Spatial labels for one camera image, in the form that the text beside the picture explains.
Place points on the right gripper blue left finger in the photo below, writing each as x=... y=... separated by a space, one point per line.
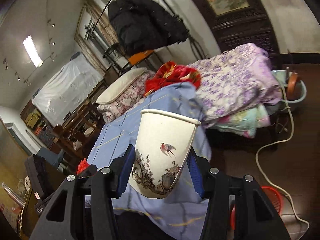
x=124 y=169

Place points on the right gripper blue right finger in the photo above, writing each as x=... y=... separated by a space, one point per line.
x=195 y=173

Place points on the wooden chair by table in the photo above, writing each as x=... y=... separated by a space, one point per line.
x=77 y=135

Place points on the blue checked bed sheet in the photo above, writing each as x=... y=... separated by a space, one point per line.
x=181 y=214

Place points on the maroon floral folded quilt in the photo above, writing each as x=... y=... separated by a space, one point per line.
x=126 y=100

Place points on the pastel green pink quilt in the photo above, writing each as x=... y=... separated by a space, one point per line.
x=244 y=123

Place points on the cream pillow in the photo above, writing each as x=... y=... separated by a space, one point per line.
x=119 y=86

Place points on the white cloth cover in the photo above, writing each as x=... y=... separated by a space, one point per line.
x=66 y=90

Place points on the red patterned blanket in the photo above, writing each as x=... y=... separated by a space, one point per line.
x=170 y=73

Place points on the purple floral quilt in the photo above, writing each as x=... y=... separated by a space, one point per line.
x=235 y=81

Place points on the orange box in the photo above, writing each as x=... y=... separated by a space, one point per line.
x=139 y=57

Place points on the light blue wash basin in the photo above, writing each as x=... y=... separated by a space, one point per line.
x=281 y=76

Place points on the ceiling light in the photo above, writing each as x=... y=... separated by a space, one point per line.
x=32 y=51

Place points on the copper brown pan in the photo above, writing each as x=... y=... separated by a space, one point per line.
x=294 y=86

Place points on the black hanging jacket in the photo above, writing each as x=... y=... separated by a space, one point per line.
x=143 y=25

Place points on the beige striped curtain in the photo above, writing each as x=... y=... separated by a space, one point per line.
x=88 y=17

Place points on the dark framed landscape painting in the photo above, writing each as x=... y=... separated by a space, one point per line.
x=237 y=22

